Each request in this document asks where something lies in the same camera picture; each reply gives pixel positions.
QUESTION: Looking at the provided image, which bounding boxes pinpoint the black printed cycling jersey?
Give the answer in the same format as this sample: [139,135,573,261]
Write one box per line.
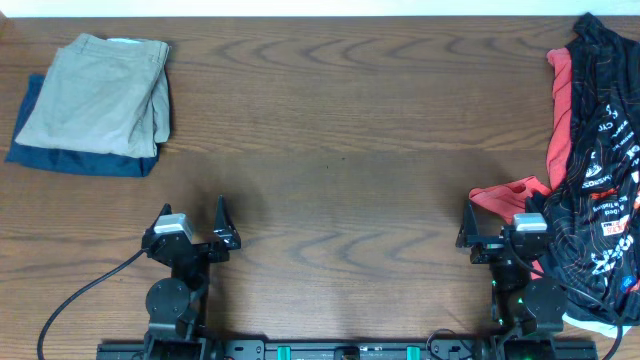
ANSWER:
[535,13,639,326]

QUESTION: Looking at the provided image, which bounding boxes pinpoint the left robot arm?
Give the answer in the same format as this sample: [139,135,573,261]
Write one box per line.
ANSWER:
[141,196,241,360]

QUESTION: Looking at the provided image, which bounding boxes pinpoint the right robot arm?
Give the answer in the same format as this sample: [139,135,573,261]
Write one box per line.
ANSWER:
[456,202,567,359]

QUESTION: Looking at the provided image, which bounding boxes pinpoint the red t-shirt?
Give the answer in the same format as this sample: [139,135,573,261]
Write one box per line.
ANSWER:
[468,47,575,281]

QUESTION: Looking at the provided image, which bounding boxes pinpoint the folded navy blue garment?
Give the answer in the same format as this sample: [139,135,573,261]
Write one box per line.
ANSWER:
[5,74,159,178]

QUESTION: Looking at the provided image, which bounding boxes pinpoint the light blue t-shirt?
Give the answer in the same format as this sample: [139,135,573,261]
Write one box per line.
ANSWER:
[562,314,618,339]

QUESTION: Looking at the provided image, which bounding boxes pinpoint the folded khaki pants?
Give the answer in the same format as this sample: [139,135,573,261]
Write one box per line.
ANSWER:
[16,33,170,158]

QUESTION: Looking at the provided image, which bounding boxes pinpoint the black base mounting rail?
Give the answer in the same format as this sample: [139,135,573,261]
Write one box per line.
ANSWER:
[96,338,598,360]

